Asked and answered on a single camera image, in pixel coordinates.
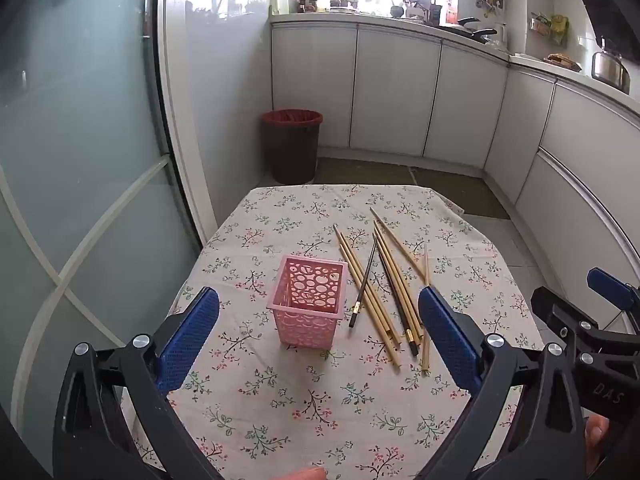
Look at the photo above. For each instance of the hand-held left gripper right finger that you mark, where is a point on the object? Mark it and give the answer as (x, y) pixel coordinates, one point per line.
(447, 340)

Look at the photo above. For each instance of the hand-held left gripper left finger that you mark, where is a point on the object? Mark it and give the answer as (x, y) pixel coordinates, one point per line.
(187, 345)

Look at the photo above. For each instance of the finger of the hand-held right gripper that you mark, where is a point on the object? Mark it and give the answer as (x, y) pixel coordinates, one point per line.
(610, 287)
(552, 310)

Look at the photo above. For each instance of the bamboo chopstick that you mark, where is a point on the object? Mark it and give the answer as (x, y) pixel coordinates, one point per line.
(397, 275)
(350, 260)
(400, 246)
(406, 305)
(382, 321)

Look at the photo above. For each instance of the pink perforated plastic basket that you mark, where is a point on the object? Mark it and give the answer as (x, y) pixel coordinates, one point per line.
(305, 332)

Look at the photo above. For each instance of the person's right hand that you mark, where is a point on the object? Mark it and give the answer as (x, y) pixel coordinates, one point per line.
(596, 437)

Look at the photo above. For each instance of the person's left hand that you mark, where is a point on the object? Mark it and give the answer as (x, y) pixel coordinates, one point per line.
(305, 474)

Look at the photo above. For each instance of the floral tablecloth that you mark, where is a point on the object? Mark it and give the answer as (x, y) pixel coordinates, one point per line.
(280, 390)

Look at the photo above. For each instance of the dark green floor mat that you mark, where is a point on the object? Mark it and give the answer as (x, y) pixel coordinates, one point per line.
(365, 170)

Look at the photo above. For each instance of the brown trash bin red liner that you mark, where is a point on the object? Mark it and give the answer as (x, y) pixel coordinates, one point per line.
(292, 155)

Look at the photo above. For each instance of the stainless steel kettle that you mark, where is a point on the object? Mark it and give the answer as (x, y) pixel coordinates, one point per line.
(610, 67)

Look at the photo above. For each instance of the plate of food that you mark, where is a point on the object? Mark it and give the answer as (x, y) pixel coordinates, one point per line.
(562, 60)

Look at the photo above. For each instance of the frosted glass sliding door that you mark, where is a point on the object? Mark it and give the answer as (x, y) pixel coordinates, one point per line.
(75, 135)

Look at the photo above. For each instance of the white kitchen cabinet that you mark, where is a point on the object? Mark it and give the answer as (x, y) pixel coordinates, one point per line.
(395, 90)

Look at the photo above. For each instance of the green hanging packet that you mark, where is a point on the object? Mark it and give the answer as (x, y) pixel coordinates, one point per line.
(560, 30)

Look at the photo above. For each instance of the white jug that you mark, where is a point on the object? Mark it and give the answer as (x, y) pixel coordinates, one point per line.
(500, 36)

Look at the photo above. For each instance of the dark range hood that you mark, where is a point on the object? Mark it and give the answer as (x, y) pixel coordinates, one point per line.
(617, 10)

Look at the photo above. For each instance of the black frying pan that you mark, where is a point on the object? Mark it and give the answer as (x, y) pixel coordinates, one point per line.
(477, 35)

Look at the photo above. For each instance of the red bottle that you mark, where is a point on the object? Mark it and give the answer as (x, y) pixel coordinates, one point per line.
(451, 14)

